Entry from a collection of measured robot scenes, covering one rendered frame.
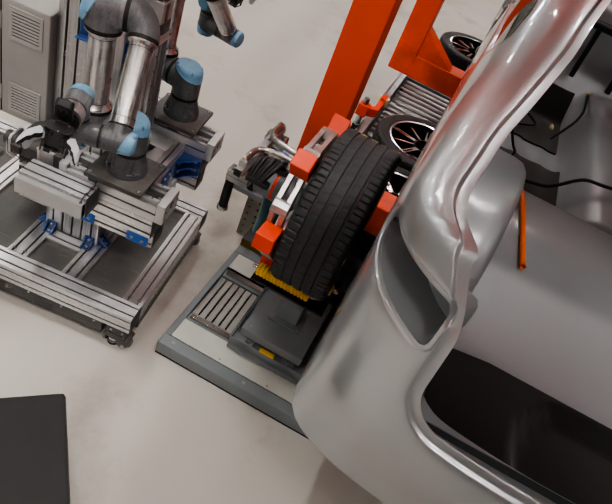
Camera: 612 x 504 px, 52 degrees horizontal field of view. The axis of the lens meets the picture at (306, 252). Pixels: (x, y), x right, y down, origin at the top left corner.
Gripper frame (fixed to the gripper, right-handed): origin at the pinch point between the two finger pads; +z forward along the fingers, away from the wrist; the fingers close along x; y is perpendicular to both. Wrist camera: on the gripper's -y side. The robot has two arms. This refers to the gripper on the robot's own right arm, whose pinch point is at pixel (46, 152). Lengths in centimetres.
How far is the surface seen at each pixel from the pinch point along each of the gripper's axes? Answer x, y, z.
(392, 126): -157, 53, -209
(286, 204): -74, 16, -39
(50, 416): -24, 87, 21
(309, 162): -75, -1, -44
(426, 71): -183, 38, -281
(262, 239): -70, 27, -30
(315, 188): -80, 5, -39
